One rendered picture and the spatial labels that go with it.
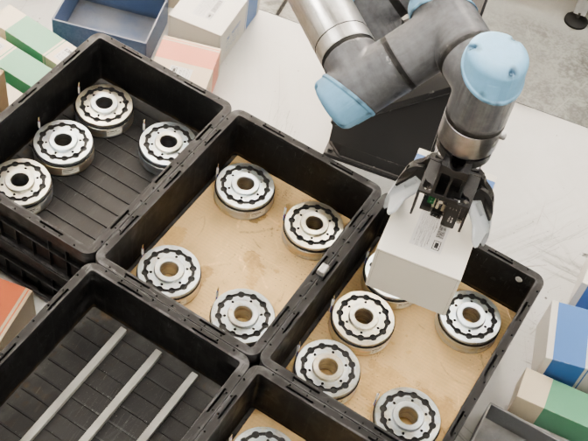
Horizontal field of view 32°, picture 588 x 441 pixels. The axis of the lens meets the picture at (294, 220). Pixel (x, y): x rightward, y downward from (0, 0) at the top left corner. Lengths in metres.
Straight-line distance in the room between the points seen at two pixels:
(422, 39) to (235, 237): 0.62
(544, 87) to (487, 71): 2.21
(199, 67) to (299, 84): 0.23
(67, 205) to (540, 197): 0.93
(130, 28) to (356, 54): 1.04
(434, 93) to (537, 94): 1.52
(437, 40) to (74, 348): 0.74
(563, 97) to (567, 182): 1.24
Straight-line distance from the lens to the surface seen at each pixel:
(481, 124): 1.25
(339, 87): 1.29
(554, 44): 3.56
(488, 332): 1.71
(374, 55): 1.29
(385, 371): 1.66
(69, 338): 1.65
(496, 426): 1.81
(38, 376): 1.62
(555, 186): 2.16
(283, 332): 1.57
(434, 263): 1.41
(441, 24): 1.28
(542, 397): 1.80
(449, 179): 1.34
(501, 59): 1.21
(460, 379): 1.69
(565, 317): 1.86
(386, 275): 1.44
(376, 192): 1.73
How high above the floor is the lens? 2.25
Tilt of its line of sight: 52 degrees down
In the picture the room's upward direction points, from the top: 12 degrees clockwise
